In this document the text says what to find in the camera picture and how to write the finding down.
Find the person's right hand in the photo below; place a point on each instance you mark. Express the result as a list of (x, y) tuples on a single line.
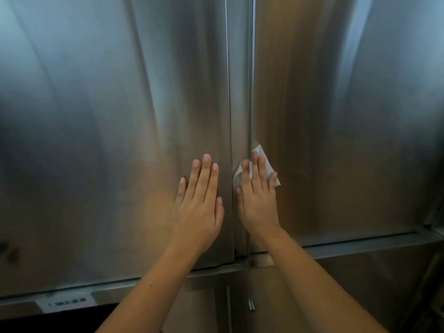
[(258, 211)]

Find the person's left hand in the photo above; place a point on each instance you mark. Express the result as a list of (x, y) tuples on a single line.
[(197, 218)]

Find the white wet wipe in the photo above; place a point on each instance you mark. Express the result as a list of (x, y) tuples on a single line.
[(237, 176)]

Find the locking stainless steel cabinet door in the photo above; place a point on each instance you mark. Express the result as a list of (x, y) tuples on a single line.
[(104, 135)]

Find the person's left forearm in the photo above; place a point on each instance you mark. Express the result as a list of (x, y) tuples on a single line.
[(149, 298)]

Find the person's right forearm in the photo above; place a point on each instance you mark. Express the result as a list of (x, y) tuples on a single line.
[(319, 294)]

